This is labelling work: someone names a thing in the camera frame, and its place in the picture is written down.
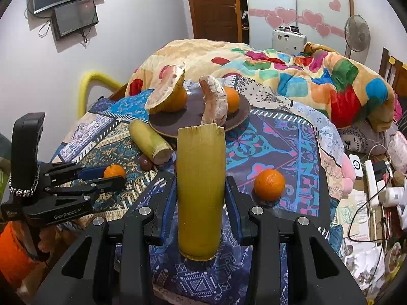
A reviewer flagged sugarcane piece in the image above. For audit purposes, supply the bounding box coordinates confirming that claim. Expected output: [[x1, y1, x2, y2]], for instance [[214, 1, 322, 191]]
[[129, 120, 173, 165], [177, 123, 226, 261]]

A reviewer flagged brown wooden door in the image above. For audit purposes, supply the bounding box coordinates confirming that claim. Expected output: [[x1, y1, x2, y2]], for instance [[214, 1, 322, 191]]
[[188, 0, 242, 43]]

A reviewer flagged white appliance box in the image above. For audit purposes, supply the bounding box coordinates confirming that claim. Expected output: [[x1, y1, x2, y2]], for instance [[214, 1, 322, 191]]
[[272, 26, 307, 55]]

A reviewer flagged patterned blue bedsheet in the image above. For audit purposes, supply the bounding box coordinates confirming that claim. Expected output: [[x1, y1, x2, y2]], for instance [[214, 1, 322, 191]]
[[35, 95, 357, 304]]

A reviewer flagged white power strip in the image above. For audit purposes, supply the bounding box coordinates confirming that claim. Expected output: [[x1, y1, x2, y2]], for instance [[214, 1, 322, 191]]
[[364, 160, 379, 210]]

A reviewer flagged small pomelo segment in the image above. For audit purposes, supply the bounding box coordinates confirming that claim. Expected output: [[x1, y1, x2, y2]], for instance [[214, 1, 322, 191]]
[[199, 75, 228, 127]]

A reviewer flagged small tangerine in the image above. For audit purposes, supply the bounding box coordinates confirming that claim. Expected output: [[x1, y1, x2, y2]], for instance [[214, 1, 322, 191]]
[[103, 164, 126, 179], [254, 169, 286, 201]]

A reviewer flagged standing electric fan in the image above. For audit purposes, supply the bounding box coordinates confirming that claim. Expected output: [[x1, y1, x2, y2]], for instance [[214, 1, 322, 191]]
[[344, 14, 370, 58]]

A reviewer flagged wooden headboard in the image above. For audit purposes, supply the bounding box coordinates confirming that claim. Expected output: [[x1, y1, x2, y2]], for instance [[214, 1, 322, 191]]
[[379, 48, 407, 98]]

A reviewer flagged white bottle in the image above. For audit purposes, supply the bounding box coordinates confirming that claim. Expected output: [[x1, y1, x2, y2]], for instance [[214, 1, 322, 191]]
[[381, 187, 405, 207]]

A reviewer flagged large orange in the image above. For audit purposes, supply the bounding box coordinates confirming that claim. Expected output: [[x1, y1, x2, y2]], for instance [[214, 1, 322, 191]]
[[162, 87, 188, 113]]

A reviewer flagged stickered orange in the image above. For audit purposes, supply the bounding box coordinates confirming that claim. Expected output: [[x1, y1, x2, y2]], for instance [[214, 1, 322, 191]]
[[224, 86, 240, 114]]

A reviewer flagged colourful patchwork quilt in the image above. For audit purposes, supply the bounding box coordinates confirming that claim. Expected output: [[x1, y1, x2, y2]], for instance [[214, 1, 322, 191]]
[[126, 39, 395, 132]]

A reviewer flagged sliding door wardrobe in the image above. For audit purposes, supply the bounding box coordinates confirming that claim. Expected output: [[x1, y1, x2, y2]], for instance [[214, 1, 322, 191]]
[[247, 0, 353, 54]]

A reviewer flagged large pomelo segment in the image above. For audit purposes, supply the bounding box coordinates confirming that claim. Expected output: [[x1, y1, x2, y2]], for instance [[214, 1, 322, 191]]
[[145, 63, 186, 114]]

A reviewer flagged purple round plate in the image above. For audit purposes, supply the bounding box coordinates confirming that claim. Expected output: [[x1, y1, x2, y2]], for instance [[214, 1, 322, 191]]
[[148, 87, 250, 139]]

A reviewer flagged dark red grape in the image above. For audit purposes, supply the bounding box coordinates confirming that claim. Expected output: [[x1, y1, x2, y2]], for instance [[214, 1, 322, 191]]
[[139, 154, 154, 171]]

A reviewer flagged yellow foam padded rail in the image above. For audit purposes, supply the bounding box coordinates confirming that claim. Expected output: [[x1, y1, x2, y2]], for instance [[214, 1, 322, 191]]
[[77, 70, 123, 119]]

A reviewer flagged left hand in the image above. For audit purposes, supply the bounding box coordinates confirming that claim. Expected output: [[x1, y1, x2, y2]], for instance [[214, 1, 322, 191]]
[[14, 221, 83, 262]]

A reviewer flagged small wall monitor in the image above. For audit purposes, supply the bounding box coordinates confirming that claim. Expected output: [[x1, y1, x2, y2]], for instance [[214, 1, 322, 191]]
[[51, 0, 99, 41]]

